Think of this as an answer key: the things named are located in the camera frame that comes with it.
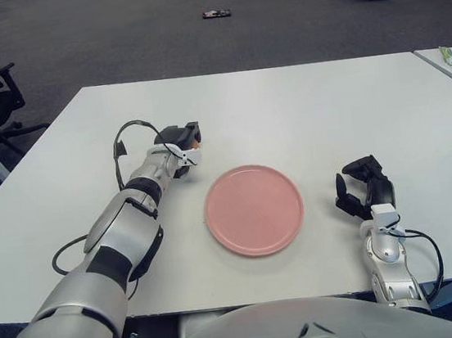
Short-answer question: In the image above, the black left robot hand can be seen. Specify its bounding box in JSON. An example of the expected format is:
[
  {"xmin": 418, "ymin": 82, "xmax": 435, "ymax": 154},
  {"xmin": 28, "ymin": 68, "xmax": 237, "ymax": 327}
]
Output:
[{"xmin": 151, "ymin": 120, "xmax": 208, "ymax": 183}]

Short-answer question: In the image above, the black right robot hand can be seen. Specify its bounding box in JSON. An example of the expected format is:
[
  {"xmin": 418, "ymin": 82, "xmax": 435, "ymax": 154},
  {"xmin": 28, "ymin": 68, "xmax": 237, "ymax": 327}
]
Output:
[{"xmin": 330, "ymin": 151, "xmax": 401, "ymax": 235}]

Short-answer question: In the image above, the pink round plate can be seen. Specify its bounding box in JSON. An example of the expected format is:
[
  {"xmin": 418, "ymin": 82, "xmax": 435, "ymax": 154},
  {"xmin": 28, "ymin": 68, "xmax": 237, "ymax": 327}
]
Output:
[{"xmin": 199, "ymin": 159, "xmax": 310, "ymax": 264}]

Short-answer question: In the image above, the black tray on floor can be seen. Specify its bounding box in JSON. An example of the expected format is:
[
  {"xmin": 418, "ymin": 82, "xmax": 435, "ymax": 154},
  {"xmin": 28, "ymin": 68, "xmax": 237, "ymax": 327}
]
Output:
[{"xmin": 201, "ymin": 7, "xmax": 233, "ymax": 21}]

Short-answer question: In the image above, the green white tube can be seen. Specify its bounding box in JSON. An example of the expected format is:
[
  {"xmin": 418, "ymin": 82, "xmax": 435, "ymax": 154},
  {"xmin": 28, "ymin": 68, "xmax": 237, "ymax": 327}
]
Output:
[{"xmin": 437, "ymin": 45, "xmax": 452, "ymax": 68}]

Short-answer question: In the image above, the silver robot torso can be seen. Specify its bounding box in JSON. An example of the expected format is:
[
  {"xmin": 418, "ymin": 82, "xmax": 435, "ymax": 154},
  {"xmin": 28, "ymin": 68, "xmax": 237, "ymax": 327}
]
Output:
[{"xmin": 130, "ymin": 279, "xmax": 452, "ymax": 338}]

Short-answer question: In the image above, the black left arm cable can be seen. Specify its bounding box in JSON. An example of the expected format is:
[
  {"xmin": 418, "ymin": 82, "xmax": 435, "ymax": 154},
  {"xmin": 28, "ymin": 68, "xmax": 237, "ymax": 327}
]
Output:
[{"xmin": 36, "ymin": 115, "xmax": 203, "ymax": 310}]

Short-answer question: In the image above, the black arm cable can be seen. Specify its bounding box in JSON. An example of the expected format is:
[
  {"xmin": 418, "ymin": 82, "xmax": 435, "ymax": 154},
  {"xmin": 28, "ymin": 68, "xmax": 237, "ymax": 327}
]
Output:
[
  {"xmin": 36, "ymin": 115, "xmax": 203, "ymax": 310},
  {"xmin": 393, "ymin": 223, "xmax": 449, "ymax": 307}
]

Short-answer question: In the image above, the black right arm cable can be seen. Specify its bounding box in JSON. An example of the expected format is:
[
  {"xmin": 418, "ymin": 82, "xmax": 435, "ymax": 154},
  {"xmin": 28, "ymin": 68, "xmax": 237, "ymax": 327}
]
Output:
[{"xmin": 393, "ymin": 223, "xmax": 449, "ymax": 307}]

